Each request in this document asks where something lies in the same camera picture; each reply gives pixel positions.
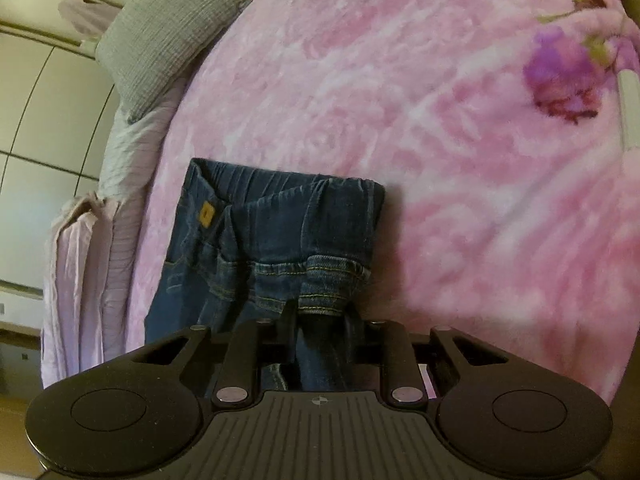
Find lilac bed sheet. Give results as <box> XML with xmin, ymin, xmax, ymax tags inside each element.
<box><xmin>40</xmin><ymin>67</ymin><xmax>193</xmax><ymax>391</ymax></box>

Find white wardrobe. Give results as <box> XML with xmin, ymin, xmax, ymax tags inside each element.
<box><xmin>0</xmin><ymin>20</ymin><xmax>118</xmax><ymax>331</ymax></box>

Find pink floral blanket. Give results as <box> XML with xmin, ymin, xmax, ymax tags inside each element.
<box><xmin>122</xmin><ymin>0</ymin><xmax>640</xmax><ymax>406</ymax></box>

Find lilac pillow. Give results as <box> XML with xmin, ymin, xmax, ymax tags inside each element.
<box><xmin>58</xmin><ymin>0</ymin><xmax>126</xmax><ymax>41</ymax></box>

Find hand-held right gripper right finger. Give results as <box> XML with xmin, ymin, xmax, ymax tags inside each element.
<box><xmin>344</xmin><ymin>304</ymin><xmax>509</xmax><ymax>407</ymax></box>

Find grey ribbed pillow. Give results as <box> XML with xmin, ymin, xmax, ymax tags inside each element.
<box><xmin>95</xmin><ymin>0</ymin><xmax>247</xmax><ymax>124</ymax></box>

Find blue denim jeans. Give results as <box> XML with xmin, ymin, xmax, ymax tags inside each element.
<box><xmin>144</xmin><ymin>157</ymin><xmax>387</xmax><ymax>392</ymax></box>

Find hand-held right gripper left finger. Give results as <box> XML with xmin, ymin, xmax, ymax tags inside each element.
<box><xmin>131</xmin><ymin>302</ymin><xmax>299</xmax><ymax>407</ymax></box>

